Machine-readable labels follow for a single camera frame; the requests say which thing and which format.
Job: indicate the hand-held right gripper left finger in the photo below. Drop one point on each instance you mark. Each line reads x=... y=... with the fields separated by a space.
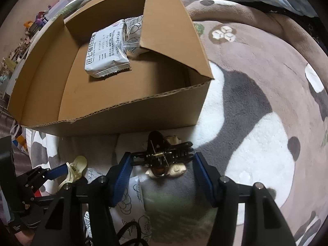
x=121 y=179

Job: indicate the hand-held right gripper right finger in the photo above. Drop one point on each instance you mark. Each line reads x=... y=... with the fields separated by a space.
x=203 y=179

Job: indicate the brown cardboard box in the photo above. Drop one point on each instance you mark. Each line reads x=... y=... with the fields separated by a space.
x=133 y=94

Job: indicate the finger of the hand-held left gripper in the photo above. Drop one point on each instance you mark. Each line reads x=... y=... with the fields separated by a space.
x=59 y=171
x=43 y=199

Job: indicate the black hair claw clip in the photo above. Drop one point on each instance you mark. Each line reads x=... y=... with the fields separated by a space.
x=156 y=156

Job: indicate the panda print blanket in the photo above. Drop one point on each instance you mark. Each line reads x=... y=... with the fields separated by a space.
x=256 y=107

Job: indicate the white printed medicine packet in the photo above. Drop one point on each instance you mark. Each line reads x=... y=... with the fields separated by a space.
x=107 y=51

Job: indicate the cream hair claw clip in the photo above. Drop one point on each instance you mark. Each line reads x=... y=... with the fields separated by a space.
x=76 y=165

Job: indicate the white floral packet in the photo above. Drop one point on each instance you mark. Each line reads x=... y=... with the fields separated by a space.
x=135 y=30
x=133 y=210

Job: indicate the white desk with drawers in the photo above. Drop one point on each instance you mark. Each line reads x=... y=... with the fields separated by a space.
x=23 y=56

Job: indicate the pile of desk clutter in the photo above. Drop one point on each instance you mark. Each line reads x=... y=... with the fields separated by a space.
x=30 y=25

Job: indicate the pile of bags and packaging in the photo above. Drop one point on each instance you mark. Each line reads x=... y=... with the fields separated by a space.
x=19 y=138

